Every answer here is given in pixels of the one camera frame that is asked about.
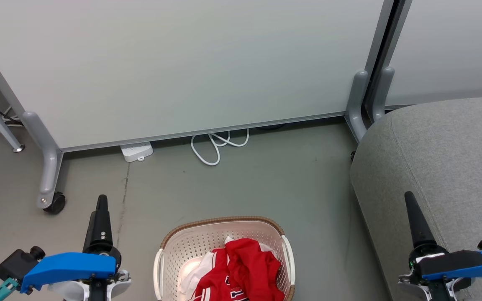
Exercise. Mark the grey fabric sofa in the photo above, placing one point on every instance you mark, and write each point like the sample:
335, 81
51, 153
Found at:
454, 159

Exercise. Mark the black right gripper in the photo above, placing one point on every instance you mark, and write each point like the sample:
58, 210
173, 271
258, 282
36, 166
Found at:
423, 251

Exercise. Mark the white laundry basket brown rim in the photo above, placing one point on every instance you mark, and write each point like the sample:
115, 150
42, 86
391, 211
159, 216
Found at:
199, 242

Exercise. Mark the narrow white partition panel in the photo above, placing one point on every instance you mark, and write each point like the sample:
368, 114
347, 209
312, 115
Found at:
454, 50

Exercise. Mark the red and white jersey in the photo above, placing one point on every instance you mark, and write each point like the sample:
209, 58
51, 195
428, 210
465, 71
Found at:
245, 263

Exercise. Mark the white power strip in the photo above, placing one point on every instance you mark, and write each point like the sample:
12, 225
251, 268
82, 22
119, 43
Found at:
136, 150

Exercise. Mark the large white partition panel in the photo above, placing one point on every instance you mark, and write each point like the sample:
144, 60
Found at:
182, 62

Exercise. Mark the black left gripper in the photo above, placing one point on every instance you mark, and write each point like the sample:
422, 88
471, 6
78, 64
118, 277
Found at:
117, 261

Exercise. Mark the grey curved partition leg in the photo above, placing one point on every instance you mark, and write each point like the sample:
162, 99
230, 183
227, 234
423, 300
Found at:
381, 96
356, 104

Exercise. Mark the left wrist camera blue mount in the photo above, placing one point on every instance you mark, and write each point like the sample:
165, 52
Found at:
69, 265

